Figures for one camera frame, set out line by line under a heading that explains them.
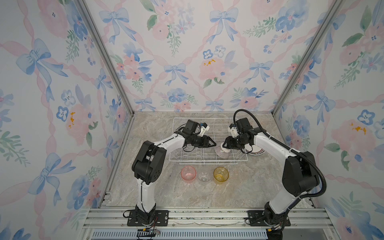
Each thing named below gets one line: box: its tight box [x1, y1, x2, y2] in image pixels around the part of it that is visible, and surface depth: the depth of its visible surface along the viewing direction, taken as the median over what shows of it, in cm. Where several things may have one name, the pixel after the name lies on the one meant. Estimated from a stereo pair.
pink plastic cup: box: [181, 165, 197, 184], surface depth 87 cm
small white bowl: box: [214, 142, 232, 159], surface depth 91 cm
